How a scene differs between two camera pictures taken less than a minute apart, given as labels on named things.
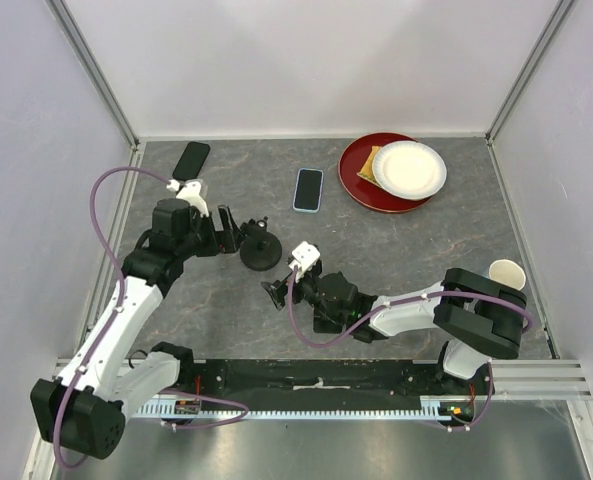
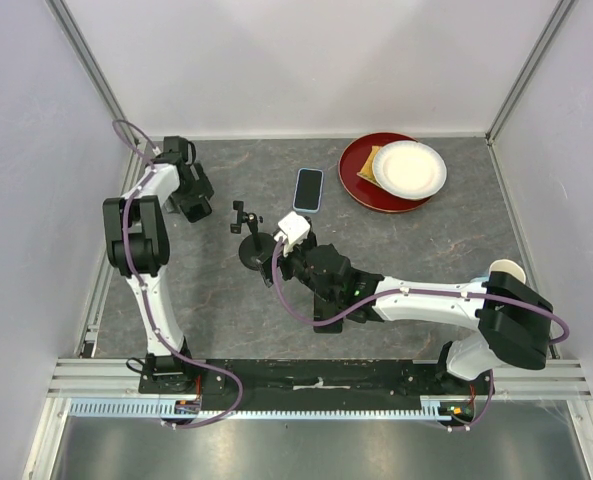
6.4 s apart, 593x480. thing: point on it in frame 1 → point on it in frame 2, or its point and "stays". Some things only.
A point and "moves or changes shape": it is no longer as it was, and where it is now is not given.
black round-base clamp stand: x=259 y=250 moves or changes shape
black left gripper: x=227 y=240 → x=199 y=187
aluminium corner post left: x=95 y=70 stays
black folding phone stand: x=323 y=324 stays
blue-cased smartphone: x=309 y=190 stays
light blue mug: x=507 y=272 stays
